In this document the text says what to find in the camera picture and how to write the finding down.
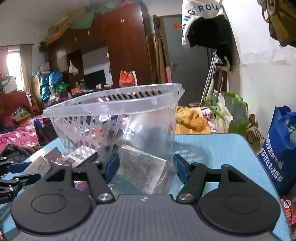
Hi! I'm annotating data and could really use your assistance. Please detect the small white box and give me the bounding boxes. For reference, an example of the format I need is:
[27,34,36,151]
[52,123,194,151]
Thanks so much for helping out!
[22,156,51,177]

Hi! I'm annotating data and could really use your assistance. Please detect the black television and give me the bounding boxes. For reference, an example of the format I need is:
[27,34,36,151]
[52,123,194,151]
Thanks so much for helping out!
[84,70,106,89]

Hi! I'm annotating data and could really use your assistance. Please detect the translucent white plastic basket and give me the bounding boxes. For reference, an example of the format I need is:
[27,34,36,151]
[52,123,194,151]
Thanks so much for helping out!
[43,83,185,160]

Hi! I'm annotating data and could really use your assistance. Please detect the blue plastic bags stack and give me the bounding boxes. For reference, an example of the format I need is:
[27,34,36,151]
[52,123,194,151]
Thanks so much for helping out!
[40,71,69,102]

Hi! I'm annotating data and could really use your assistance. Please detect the black hanging garment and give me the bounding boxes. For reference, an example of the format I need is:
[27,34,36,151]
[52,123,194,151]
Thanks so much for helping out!
[187,15,234,69]

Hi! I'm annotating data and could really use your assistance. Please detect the blue woven shopping bag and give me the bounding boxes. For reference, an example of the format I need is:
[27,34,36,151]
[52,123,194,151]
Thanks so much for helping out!
[258,106,295,196]

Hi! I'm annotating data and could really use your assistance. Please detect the Kent cigarette box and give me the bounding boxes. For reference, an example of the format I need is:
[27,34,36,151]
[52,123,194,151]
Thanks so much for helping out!
[62,146,98,168]

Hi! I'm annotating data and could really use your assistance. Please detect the pink floral bedding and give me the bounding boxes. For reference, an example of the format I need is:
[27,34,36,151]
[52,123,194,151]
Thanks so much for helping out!
[0,115,44,152]

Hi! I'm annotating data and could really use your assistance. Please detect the white green-handled tote bag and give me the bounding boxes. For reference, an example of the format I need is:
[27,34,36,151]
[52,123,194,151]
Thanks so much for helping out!
[204,92,249,136]

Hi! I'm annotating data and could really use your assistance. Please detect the dark red wooden wardrobe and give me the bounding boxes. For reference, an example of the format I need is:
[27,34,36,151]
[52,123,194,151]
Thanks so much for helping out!
[48,3,157,87]

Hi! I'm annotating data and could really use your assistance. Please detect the orange white hanging bag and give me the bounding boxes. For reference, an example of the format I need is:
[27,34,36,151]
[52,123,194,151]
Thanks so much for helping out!
[119,70,137,86]

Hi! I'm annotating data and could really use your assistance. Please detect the metal crutches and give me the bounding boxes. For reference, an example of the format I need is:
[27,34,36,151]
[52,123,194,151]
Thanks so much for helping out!
[201,52,218,103]

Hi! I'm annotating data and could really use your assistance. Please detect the yellow blanket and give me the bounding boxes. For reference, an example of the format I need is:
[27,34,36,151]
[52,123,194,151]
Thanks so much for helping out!
[175,106,211,135]

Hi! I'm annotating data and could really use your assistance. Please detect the clear plastic packet with paper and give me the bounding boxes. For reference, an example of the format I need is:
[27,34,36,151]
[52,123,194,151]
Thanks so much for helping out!
[116,145,178,195]

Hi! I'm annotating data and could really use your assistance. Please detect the grey door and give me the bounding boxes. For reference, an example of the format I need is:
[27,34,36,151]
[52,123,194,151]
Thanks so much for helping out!
[159,15,211,106]

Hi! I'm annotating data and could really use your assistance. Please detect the window curtain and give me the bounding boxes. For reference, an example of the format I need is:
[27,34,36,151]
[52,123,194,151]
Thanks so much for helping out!
[1,44,32,94]

